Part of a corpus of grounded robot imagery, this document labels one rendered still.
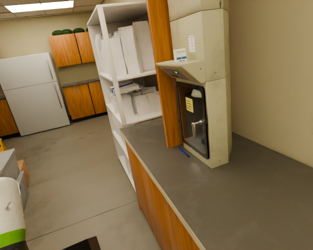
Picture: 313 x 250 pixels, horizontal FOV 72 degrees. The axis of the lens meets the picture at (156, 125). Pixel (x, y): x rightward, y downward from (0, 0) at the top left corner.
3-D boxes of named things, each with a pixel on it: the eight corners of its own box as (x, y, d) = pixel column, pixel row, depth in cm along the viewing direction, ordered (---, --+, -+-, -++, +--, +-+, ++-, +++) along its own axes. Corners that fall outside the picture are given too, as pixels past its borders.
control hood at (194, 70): (175, 77, 129) (173, 59, 126) (206, 82, 101) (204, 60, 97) (157, 80, 126) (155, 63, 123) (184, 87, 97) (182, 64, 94)
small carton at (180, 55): (184, 60, 109) (183, 48, 107) (187, 61, 104) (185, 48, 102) (174, 62, 109) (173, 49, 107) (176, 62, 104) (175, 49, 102)
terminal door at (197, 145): (183, 141, 143) (176, 80, 129) (209, 160, 116) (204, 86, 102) (182, 141, 143) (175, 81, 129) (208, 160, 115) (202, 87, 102)
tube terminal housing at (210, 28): (214, 137, 153) (207, 17, 126) (248, 155, 124) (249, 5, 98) (183, 147, 146) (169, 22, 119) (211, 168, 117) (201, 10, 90)
